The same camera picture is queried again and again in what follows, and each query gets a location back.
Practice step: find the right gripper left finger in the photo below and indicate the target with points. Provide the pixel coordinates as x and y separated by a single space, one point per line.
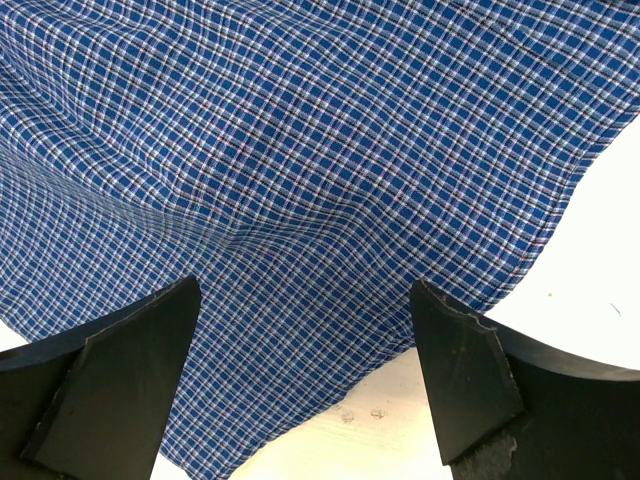
93 402

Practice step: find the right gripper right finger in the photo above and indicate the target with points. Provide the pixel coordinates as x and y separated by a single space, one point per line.
507 406

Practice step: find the blue plaid long sleeve shirt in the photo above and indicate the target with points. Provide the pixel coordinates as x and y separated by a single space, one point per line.
306 161

